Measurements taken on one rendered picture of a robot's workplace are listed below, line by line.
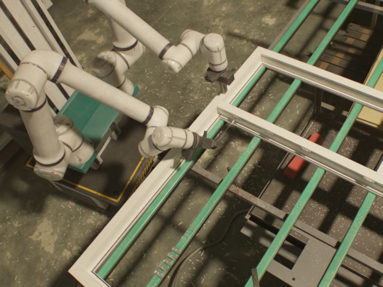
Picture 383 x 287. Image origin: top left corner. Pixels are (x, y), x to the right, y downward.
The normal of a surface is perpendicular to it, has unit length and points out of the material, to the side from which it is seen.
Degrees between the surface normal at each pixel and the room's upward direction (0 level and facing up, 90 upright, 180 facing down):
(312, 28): 0
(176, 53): 30
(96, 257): 90
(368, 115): 0
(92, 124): 0
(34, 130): 93
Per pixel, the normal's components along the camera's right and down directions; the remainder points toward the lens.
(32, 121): 0.01, 0.86
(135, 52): 0.79, 0.53
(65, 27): -0.18, -0.54
